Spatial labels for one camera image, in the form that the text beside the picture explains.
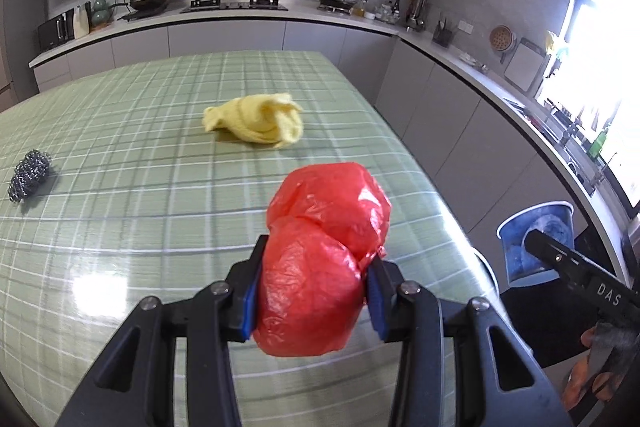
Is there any bright window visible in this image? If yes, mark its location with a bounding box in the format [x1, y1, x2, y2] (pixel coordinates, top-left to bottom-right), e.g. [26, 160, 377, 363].
[535, 0, 640, 208]

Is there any white jug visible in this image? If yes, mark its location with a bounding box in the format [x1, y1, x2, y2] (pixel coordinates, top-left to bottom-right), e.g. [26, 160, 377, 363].
[74, 5, 91, 40]

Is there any green bottle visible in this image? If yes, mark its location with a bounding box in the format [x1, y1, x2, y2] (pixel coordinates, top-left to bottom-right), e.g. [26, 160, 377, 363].
[589, 127, 608, 160]

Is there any white cutting board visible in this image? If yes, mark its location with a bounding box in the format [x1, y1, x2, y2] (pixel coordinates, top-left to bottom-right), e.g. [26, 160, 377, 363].
[502, 38, 546, 92]

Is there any steel wool scrubber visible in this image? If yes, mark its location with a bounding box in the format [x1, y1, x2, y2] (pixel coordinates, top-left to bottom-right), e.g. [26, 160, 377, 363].
[7, 149, 53, 204]

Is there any person's right hand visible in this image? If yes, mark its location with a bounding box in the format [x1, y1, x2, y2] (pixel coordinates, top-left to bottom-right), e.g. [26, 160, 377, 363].
[560, 324, 640, 413]

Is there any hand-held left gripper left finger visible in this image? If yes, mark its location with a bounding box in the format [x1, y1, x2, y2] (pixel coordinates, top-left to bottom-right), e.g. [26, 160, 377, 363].
[55, 234, 268, 427]

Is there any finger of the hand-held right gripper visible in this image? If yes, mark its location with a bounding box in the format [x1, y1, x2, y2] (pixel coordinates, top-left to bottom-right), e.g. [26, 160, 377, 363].
[524, 228, 591, 280]

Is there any blue plastic bin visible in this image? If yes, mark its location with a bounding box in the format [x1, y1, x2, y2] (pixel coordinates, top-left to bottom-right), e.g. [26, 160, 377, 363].
[496, 201, 575, 288]

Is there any red plastic bag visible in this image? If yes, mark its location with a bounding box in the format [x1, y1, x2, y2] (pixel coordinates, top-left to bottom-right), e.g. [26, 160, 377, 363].
[251, 162, 392, 358]

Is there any green checked tablecloth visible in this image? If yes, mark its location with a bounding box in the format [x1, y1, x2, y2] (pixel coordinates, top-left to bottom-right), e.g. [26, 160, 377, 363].
[0, 51, 501, 427]

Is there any row of condiment bottles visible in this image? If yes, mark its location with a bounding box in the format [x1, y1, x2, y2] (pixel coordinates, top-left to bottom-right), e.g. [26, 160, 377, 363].
[352, 0, 403, 24]

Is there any black gas stove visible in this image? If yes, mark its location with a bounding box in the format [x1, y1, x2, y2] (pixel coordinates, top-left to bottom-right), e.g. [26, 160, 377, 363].
[180, 0, 290, 14]

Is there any grey refrigerator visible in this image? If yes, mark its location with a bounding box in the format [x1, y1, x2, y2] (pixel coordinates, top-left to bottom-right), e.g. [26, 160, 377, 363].
[0, 0, 41, 108]

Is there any black knife rack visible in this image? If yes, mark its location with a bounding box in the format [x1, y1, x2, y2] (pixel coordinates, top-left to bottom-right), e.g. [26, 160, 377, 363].
[432, 14, 453, 48]

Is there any yellow cloth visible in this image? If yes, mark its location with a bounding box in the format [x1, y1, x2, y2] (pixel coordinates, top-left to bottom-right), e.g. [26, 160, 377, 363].
[202, 92, 305, 150]

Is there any black microwave oven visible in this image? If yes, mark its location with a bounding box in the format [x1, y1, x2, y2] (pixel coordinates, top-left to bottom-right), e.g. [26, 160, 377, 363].
[37, 12, 76, 52]

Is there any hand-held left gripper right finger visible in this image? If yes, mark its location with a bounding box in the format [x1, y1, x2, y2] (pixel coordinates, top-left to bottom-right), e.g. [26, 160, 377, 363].
[366, 259, 573, 427]

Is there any utensil holder with utensils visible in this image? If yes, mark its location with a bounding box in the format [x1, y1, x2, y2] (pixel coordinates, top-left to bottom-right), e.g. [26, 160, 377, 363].
[405, 0, 430, 32]

